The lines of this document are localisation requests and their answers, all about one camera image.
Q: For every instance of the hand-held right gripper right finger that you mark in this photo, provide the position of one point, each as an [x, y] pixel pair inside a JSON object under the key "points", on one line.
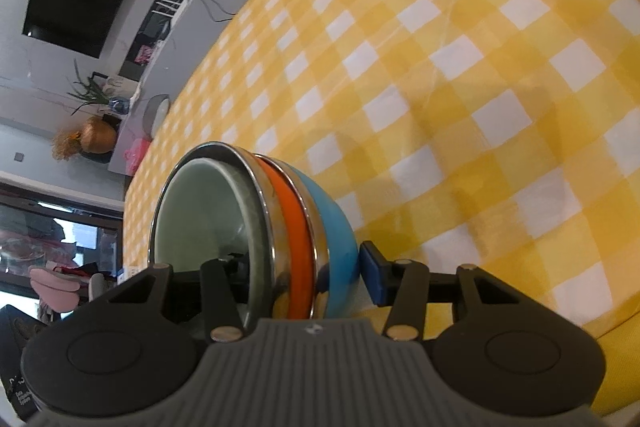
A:
{"points": [[374, 274]]}

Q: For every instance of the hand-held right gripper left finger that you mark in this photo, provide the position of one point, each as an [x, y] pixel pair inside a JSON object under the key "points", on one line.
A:
{"points": [[220, 289]]}

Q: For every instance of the blue steel-lined bowl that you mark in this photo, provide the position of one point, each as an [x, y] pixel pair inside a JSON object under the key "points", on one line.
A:
{"points": [[337, 232]]}

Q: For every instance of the pale green ceramic bowl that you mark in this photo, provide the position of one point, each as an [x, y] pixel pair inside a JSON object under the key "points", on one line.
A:
{"points": [[200, 212]]}

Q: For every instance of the orange steel-lined bowl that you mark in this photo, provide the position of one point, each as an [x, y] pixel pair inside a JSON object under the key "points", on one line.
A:
{"points": [[292, 237]]}

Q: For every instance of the pink bag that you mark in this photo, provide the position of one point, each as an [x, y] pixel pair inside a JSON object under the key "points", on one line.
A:
{"points": [[137, 157]]}

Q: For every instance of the pink cloth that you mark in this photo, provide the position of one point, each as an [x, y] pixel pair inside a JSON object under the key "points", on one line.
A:
{"points": [[52, 289]]}

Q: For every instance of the orange round vase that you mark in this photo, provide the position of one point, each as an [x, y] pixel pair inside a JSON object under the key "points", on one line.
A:
{"points": [[100, 137]]}

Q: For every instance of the yellow checked tablecloth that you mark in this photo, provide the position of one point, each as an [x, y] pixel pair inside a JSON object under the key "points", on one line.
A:
{"points": [[425, 82]]}

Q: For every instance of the dried flower bunch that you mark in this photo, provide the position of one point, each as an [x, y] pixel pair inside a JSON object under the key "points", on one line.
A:
{"points": [[67, 144]]}

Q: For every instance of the green potted plant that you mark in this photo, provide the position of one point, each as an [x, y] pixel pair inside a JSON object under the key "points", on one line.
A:
{"points": [[92, 89]]}

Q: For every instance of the pink box in cabinet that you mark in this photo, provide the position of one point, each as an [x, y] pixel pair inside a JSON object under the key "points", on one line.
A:
{"points": [[144, 54]]}

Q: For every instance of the grey wall switch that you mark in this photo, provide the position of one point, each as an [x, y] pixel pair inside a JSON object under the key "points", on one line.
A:
{"points": [[19, 155]]}

